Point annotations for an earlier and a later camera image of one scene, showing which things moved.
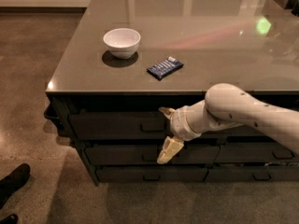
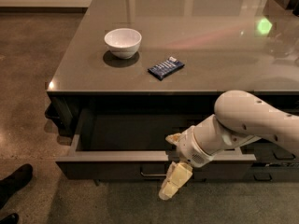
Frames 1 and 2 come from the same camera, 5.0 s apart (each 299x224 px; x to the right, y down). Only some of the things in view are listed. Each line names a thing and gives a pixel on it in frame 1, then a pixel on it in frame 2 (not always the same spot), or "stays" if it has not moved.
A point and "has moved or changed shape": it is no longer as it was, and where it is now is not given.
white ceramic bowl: (122, 43) stays
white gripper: (179, 123) to (189, 147)
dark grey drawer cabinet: (135, 51) stays
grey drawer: (132, 124) has moved or changed shape
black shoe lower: (11, 218) stays
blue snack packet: (164, 68) stays
